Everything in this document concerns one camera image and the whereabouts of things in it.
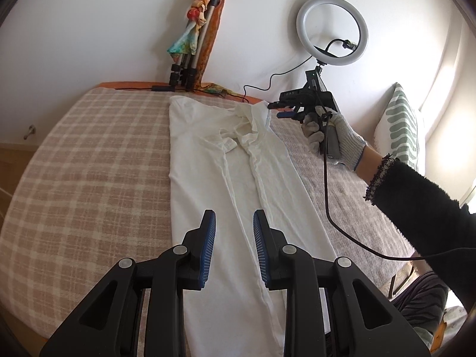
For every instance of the orange woven cloth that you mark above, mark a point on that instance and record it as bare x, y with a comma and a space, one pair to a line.
212, 37

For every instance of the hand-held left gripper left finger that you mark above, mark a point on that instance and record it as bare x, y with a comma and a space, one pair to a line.
209, 245

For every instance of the floral yellow cloth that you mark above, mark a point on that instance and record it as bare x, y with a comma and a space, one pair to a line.
219, 90

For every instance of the green patterned white pillow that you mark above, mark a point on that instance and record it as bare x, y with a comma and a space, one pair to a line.
401, 126

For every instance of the person's striped dark pants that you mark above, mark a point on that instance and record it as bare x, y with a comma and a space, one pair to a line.
424, 297

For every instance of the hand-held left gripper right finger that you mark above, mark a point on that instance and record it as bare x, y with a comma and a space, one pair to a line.
260, 245

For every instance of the person's right hand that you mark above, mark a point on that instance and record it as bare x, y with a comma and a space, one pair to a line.
349, 141

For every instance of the colourful tie-dye scarf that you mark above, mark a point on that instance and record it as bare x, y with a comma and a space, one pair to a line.
186, 42

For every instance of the small metal wall fitting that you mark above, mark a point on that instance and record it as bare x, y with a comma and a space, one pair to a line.
29, 131

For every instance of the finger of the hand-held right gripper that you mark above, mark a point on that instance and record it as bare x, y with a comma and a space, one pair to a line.
286, 115
276, 105

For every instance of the beige checked blanket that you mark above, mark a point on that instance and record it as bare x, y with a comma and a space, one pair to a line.
93, 174

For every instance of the person's right forearm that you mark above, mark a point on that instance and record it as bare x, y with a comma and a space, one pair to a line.
420, 208

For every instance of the white shirt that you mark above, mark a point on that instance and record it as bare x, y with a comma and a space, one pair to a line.
230, 178

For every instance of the folded silver tripod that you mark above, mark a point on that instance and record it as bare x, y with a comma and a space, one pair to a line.
193, 48

